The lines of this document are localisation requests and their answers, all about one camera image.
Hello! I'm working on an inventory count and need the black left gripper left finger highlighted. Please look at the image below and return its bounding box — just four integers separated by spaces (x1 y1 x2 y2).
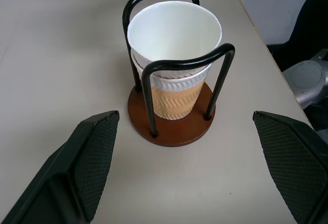
0 110 120 224

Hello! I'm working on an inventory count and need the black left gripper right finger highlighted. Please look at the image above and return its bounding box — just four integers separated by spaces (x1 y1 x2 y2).
252 110 328 224

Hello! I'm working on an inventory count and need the white and tan paper cup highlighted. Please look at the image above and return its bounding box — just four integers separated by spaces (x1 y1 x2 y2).
149 67 209 121
130 48 213 80
127 1 222 67

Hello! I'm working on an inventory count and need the black rounded object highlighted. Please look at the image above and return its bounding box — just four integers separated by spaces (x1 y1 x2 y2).
265 0 328 72

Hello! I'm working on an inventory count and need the brown cup holder stand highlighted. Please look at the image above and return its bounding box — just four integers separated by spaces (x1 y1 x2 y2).
122 0 236 148

